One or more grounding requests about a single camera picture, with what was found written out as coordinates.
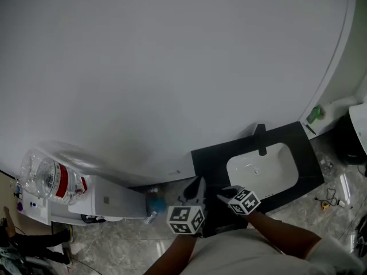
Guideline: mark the person's right forearm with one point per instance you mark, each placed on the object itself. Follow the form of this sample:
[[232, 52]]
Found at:
[[284, 235]]

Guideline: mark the black faucet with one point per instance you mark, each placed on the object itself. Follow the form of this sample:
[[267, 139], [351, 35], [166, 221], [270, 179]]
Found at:
[[261, 140]]

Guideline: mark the black mesh waste basket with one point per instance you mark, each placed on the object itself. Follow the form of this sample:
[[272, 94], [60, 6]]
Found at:
[[93, 218]]

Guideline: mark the black pen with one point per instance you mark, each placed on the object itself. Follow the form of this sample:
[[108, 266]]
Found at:
[[310, 129]]

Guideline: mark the yellow tool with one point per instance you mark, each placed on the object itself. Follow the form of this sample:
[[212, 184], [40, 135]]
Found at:
[[325, 206]]

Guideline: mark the white tube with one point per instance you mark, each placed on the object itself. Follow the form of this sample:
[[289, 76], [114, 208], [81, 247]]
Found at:
[[345, 185]]

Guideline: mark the white water dispenser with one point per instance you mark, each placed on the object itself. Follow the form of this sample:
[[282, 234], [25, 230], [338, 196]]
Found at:
[[114, 202]]

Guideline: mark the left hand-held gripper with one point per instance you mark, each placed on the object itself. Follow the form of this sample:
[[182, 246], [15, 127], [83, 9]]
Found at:
[[185, 219]]

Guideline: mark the black equipment pile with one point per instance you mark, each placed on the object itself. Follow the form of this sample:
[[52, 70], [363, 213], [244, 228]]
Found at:
[[362, 233]]

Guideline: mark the large clear water jug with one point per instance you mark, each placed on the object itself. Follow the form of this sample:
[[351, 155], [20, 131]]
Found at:
[[51, 178]]

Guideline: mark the blue liquid bottle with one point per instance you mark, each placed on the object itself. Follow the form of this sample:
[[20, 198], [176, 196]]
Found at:
[[157, 203]]

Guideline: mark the white power adapter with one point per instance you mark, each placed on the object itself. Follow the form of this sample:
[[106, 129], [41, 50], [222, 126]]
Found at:
[[341, 202]]

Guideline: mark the person's left forearm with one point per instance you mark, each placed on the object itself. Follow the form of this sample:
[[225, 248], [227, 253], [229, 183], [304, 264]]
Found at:
[[172, 253]]

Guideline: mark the white sink basin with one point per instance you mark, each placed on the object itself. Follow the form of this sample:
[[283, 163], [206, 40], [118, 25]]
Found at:
[[266, 170]]

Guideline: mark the white drawer cabinet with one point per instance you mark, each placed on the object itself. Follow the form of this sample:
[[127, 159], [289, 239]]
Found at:
[[40, 208]]

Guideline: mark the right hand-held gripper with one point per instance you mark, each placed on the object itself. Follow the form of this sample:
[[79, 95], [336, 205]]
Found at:
[[243, 202]]

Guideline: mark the purple small object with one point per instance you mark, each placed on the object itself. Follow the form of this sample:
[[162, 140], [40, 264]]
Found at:
[[20, 206]]

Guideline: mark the person's white shirt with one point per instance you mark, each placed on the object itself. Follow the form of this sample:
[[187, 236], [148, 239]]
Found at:
[[243, 253]]

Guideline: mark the dark bin with white lid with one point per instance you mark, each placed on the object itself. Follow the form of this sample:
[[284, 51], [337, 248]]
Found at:
[[354, 136]]

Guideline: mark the green glass bottle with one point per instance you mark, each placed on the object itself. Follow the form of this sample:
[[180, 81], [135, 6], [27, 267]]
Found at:
[[315, 113]]

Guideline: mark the black top vanity cabinet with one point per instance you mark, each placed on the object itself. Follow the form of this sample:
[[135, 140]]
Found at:
[[212, 165]]

